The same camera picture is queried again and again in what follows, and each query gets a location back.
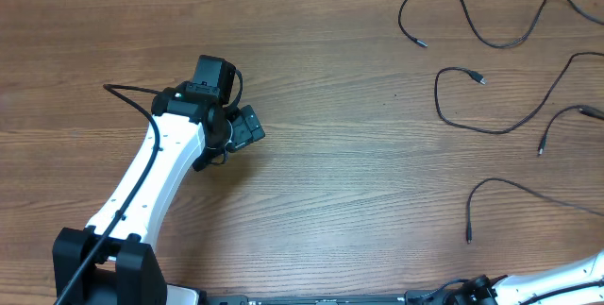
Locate thin black micro USB cable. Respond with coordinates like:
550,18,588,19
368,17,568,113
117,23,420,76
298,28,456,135
465,177,604,245

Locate black audio jack cable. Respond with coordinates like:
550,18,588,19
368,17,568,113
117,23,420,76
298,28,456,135
397,0,604,50

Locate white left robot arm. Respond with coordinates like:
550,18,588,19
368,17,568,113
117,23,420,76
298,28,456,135
52,55,265,305

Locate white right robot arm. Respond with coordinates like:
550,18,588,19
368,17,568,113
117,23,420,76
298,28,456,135
448,251,603,305

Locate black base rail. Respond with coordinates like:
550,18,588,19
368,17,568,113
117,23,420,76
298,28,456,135
164,283,537,305

